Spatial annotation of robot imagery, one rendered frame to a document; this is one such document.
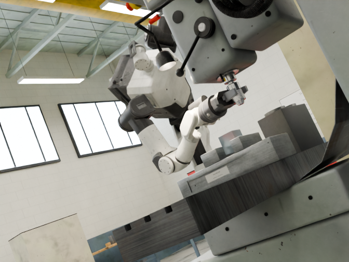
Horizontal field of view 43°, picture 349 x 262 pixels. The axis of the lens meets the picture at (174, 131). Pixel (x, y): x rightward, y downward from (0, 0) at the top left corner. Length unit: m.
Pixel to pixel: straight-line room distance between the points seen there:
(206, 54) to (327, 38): 0.45
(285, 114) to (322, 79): 1.50
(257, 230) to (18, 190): 8.92
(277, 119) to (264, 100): 9.56
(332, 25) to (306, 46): 2.08
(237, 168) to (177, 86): 0.83
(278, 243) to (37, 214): 8.95
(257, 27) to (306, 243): 0.66
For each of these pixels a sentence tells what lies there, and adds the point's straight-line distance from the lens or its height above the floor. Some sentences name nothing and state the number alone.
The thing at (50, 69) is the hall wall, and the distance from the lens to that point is 12.29.
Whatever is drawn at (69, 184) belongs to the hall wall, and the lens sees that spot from 10.92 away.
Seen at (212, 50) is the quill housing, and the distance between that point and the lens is 1.51.
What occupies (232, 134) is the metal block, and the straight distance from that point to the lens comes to 1.36.
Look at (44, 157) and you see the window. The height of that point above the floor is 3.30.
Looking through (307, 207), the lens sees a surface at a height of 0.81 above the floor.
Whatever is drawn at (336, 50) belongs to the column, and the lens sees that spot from 1.22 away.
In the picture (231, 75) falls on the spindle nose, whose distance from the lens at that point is 1.57.
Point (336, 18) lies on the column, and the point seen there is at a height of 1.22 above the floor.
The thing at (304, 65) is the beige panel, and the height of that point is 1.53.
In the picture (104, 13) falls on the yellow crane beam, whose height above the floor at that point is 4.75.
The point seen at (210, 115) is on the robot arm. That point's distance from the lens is 1.64.
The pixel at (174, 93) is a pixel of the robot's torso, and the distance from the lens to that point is 2.04.
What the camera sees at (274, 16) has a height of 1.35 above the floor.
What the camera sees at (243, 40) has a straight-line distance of 1.44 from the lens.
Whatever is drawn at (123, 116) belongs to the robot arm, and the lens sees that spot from 1.96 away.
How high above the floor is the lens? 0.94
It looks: 10 degrees up
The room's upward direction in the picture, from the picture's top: 24 degrees counter-clockwise
